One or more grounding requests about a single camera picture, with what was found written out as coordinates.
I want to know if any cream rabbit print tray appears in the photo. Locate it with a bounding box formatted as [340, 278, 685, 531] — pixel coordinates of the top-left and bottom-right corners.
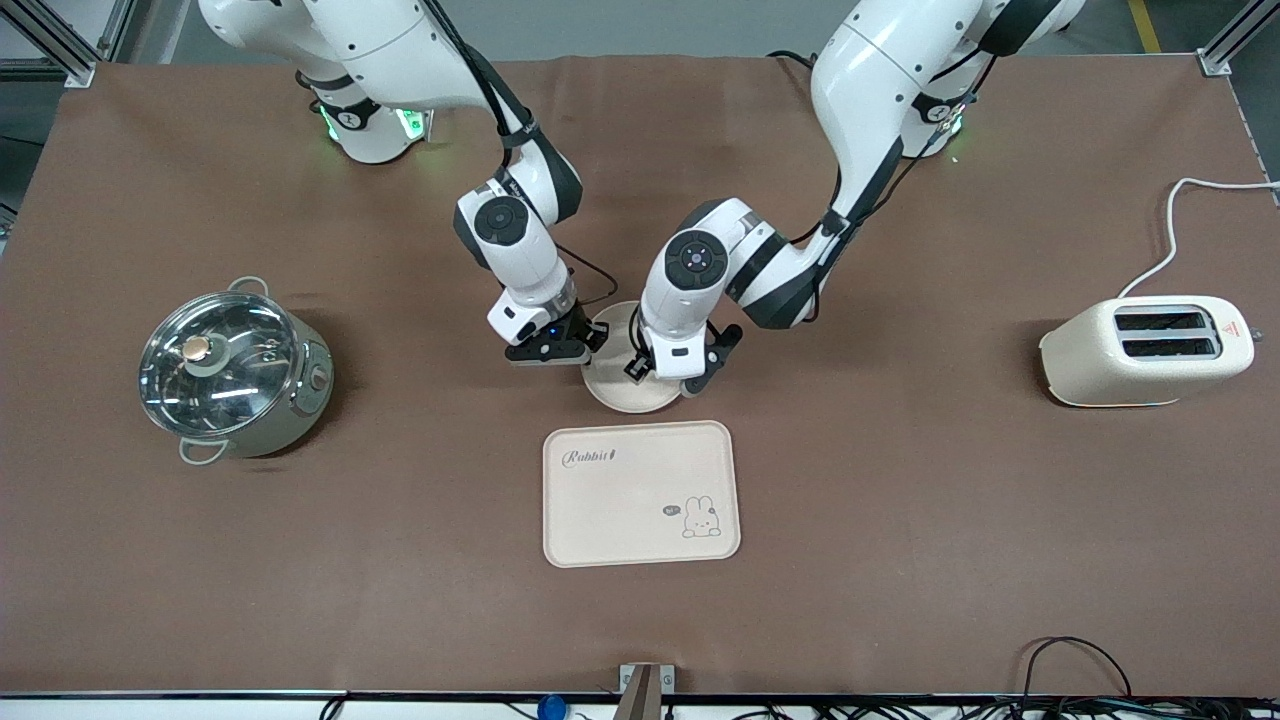
[542, 420, 742, 569]

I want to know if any brown table mat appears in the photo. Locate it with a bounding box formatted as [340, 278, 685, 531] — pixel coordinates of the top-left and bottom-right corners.
[0, 52, 1280, 698]

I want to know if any black looped cable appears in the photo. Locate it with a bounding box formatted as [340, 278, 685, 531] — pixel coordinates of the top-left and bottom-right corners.
[1018, 636, 1136, 720]

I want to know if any aluminium frame profile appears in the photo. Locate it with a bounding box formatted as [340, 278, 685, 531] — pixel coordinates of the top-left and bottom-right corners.
[0, 0, 133, 87]
[1197, 0, 1280, 78]

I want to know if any round cream plate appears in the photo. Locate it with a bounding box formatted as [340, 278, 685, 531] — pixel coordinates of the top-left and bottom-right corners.
[581, 300, 692, 415]

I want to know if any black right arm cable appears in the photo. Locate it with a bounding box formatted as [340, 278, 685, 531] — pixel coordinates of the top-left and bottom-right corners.
[420, 0, 621, 307]

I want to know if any metal table edge bracket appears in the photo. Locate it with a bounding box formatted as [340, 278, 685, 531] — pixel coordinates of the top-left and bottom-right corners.
[612, 662, 677, 720]

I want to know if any grey electric cooking pot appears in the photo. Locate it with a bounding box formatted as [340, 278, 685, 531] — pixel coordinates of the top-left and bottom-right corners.
[140, 276, 336, 467]

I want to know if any glass pot lid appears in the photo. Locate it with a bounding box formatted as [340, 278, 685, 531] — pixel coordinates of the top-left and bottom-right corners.
[138, 291, 300, 440]

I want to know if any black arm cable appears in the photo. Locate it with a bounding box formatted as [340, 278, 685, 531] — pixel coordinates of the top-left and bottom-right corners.
[420, 0, 621, 307]
[790, 20, 1001, 251]

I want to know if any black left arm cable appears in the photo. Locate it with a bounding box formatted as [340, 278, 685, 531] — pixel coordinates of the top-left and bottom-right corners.
[790, 20, 1001, 251]

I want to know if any white toaster power cable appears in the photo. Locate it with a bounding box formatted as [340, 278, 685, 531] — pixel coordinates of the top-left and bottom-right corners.
[1117, 177, 1280, 300]

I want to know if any cream two-slot toaster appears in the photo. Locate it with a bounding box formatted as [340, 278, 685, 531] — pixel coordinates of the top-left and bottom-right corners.
[1038, 295, 1257, 409]

